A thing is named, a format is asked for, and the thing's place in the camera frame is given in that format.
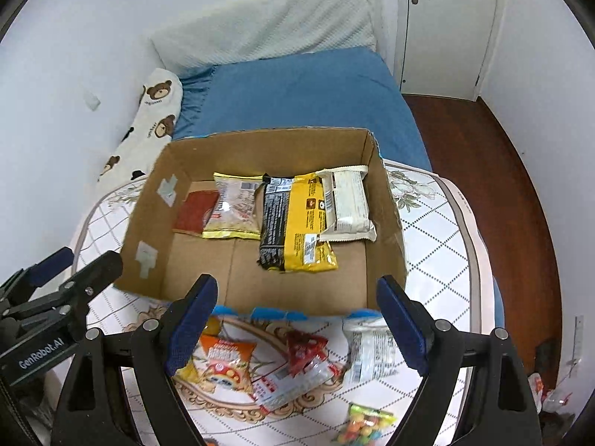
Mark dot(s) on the yellow snack packet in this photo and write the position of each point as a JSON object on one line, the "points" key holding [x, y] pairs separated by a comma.
{"points": [[302, 241]]}

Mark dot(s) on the orange yellow chip packet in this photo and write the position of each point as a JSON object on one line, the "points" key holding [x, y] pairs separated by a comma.
{"points": [[223, 362]]}

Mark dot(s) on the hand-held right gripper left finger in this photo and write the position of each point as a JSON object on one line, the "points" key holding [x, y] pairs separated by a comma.
{"points": [[193, 325]]}

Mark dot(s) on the cream white snack packet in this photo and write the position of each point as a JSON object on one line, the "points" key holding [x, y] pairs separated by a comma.
{"points": [[348, 204]]}

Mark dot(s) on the bear print pillow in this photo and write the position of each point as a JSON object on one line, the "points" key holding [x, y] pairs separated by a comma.
{"points": [[148, 125]]}

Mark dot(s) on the blue bed sheet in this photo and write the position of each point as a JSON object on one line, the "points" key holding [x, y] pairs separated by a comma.
{"points": [[302, 93]]}

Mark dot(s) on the white wall outlet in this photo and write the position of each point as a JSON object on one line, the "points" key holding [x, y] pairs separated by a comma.
{"points": [[578, 339]]}

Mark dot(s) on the yellow clear nut packet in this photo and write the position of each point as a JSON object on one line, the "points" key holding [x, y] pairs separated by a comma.
{"points": [[232, 209]]}

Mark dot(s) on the black snack packet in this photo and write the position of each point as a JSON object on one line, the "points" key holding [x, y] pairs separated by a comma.
{"points": [[274, 223]]}

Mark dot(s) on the clear red label packet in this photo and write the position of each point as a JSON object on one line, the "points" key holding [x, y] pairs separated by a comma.
{"points": [[288, 381]]}

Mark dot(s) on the cardboard box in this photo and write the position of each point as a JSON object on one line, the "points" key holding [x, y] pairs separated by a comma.
{"points": [[232, 274]]}

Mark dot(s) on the red snack packet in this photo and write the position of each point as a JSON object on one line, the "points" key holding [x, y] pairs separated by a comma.
{"points": [[302, 346]]}

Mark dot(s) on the dark red flat packet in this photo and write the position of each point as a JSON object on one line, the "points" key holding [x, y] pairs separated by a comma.
{"points": [[193, 213]]}

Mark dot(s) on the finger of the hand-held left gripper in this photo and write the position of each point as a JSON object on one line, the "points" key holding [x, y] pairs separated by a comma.
{"points": [[100, 269], [51, 261]]}

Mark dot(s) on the white door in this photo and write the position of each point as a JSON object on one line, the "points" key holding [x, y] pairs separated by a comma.
{"points": [[446, 32]]}

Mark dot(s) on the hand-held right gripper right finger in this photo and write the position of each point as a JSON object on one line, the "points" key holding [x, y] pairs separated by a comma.
{"points": [[399, 325]]}

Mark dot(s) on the plastic bag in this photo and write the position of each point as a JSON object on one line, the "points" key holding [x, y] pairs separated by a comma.
{"points": [[553, 397]]}

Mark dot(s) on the white wall socket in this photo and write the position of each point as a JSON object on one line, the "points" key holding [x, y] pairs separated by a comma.
{"points": [[91, 102]]}

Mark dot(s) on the grey quilted headboard cushion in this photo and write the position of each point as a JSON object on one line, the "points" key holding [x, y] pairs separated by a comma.
{"points": [[279, 28]]}

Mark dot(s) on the colourful candy packet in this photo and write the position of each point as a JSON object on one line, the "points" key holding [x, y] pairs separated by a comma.
{"points": [[362, 425]]}

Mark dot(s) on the white quilted printed mat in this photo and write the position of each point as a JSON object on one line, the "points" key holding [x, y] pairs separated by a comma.
{"points": [[437, 251]]}

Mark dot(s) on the white barcode snack packet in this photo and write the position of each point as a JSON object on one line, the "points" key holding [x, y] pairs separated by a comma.
{"points": [[372, 348]]}

